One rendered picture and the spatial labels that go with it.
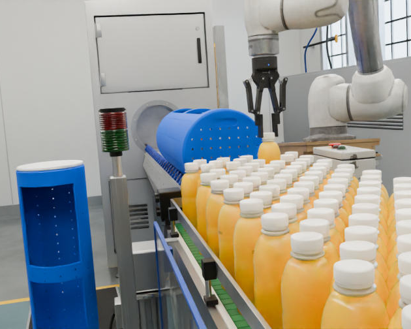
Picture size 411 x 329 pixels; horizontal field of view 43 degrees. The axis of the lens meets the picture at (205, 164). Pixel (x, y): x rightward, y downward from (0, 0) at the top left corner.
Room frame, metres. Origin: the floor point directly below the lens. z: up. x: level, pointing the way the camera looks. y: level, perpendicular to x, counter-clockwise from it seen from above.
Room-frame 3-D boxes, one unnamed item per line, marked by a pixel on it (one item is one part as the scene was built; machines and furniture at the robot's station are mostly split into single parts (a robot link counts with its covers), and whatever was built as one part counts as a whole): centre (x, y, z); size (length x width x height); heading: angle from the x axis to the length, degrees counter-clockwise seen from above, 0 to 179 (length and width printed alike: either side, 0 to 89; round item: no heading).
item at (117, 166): (1.22, 0.21, 1.18); 0.06 x 0.06 x 0.16
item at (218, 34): (3.19, -0.13, 0.85); 0.06 x 0.06 x 1.70; 11
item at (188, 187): (1.46, 0.04, 0.99); 0.07 x 0.07 x 0.18
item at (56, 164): (2.25, 0.67, 1.03); 0.28 x 0.28 x 0.01
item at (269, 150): (1.56, -0.19, 1.05); 0.07 x 0.07 x 0.18
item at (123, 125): (1.22, 0.21, 1.23); 0.06 x 0.06 x 0.04
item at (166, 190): (1.58, 0.11, 0.95); 0.10 x 0.07 x 0.10; 101
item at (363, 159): (1.51, -0.40, 1.05); 0.20 x 0.10 x 0.10; 11
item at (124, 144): (1.22, 0.21, 1.18); 0.06 x 0.06 x 0.05
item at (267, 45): (1.56, -0.19, 1.41); 0.09 x 0.09 x 0.06
